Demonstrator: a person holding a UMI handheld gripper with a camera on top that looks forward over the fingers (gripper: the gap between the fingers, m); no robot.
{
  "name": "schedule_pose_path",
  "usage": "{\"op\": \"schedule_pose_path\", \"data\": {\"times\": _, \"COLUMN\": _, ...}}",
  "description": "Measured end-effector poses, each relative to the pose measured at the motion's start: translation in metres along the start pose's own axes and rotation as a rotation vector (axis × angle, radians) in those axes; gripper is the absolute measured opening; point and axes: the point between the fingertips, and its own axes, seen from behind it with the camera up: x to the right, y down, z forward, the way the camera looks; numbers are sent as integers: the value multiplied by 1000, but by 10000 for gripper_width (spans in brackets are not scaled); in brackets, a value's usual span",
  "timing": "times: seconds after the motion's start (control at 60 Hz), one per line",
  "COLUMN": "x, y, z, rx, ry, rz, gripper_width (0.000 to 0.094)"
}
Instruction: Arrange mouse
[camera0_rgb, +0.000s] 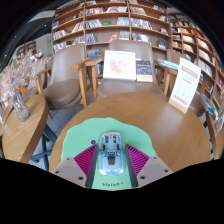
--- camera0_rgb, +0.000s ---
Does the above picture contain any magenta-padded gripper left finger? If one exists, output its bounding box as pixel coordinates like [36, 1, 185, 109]
[50, 143, 100, 188]

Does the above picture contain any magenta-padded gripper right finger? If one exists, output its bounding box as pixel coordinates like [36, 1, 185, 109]
[124, 143, 174, 188]

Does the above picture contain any translucent blue computer mouse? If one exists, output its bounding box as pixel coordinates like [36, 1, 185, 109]
[96, 131, 126, 177]

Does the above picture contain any green blob-shaped mouse pad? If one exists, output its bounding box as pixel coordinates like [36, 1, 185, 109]
[60, 116, 158, 191]

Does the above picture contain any round wooden side table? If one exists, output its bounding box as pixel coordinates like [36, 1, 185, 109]
[1, 94, 50, 164]
[204, 111, 224, 160]

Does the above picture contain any blue and yellow magazine stack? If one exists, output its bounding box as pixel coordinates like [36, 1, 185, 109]
[200, 93, 219, 121]

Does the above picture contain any white sign on wooden base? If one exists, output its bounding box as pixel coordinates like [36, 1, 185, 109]
[167, 57, 203, 115]

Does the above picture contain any dark blue book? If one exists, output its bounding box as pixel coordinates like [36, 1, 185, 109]
[135, 59, 154, 83]

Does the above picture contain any light blue magazine stack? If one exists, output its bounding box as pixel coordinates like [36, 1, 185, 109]
[156, 58, 181, 72]

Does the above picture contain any white framed floral picture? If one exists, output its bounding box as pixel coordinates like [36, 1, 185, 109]
[102, 49, 137, 82]

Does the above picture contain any small distant bookshelf unit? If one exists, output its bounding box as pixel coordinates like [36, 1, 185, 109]
[14, 39, 38, 61]

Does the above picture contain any angled wooden bookshelf unit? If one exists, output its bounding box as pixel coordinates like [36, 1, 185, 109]
[168, 13, 224, 98]

